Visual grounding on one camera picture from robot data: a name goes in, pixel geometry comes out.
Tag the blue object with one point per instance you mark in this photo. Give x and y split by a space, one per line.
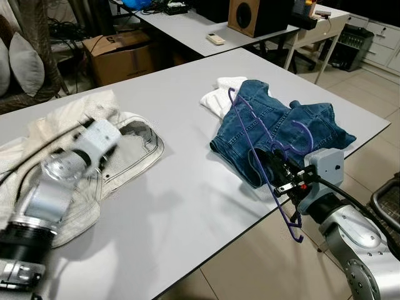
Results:
137 4

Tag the orange yellow object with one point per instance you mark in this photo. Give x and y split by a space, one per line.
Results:
311 7

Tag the dark wicker chair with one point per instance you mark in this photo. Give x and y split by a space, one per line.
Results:
53 69

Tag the small black box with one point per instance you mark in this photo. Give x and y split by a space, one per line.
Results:
306 24

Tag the white drawer cabinet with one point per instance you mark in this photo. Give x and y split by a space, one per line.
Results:
387 37

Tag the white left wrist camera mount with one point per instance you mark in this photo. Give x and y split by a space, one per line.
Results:
100 140

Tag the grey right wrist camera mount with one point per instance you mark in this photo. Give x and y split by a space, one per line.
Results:
325 165

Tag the grey work table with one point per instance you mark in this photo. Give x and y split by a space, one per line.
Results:
187 206

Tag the open brown cardboard box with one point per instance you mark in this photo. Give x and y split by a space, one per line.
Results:
119 62

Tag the blue denim shorts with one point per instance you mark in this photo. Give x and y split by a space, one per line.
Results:
325 125

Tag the white remote control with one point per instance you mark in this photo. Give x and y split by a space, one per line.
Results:
216 39

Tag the wooden speaker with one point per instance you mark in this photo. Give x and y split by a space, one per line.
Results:
250 19

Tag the grey office table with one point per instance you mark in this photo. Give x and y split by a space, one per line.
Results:
187 31

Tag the white folded cloth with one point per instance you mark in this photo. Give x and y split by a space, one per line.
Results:
215 99

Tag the light wooden side table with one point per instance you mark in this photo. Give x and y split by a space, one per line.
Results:
334 22

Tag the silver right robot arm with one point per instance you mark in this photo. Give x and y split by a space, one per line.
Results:
356 237

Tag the purple hanger with thick hook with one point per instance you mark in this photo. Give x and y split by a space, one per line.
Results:
310 139

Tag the black amplifier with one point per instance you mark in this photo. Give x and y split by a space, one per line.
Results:
350 47

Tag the grey pillow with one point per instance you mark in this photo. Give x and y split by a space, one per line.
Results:
25 65
4 69

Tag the white denim shorts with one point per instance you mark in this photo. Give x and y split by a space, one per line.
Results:
134 162

